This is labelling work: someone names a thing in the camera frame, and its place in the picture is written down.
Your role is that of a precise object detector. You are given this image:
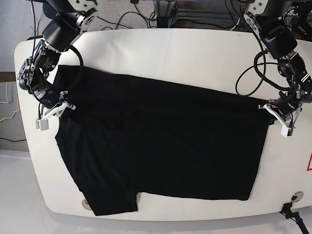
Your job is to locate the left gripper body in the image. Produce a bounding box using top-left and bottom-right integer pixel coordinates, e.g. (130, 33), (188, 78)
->
(258, 94), (303, 128)

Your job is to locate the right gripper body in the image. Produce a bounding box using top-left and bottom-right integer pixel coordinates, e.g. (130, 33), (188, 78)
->
(34, 90), (76, 120)

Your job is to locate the black T-shirt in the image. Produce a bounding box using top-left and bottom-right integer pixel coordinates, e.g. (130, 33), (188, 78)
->
(54, 65), (269, 216)

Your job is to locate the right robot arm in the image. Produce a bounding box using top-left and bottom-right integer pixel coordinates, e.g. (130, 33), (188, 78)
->
(17, 0), (98, 123)

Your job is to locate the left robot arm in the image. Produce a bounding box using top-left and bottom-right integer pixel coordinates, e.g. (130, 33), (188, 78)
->
(244, 0), (312, 127)

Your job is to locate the red warning triangle sticker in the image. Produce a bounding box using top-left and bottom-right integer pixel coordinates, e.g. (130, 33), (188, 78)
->
(307, 154), (312, 171)

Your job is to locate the black bar at table edge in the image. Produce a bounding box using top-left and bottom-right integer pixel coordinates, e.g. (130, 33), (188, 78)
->
(27, 36), (43, 40)

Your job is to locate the right table grommet hole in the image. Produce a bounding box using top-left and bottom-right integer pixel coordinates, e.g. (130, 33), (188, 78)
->
(291, 191), (304, 203)

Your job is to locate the table grommet hole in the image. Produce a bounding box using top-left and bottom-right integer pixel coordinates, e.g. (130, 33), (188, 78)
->
(81, 199), (92, 211)
(291, 191), (304, 203)

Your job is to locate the left table grommet hole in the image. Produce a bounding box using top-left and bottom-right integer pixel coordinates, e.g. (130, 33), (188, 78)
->
(81, 199), (92, 211)

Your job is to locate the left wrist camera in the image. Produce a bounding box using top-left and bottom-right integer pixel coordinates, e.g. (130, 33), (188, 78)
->
(281, 126), (295, 137)

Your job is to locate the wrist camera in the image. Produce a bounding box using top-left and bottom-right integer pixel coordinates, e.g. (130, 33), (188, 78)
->
(281, 126), (295, 137)
(35, 119), (49, 131)

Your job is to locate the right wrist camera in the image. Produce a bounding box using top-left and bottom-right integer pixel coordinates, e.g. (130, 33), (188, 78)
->
(35, 119), (49, 131)

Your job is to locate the black clamp with cable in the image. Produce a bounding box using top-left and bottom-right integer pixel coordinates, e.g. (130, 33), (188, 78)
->
(280, 202), (310, 234)

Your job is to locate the aluminium frame post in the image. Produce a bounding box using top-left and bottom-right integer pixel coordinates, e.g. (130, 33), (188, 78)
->
(153, 0), (178, 28)

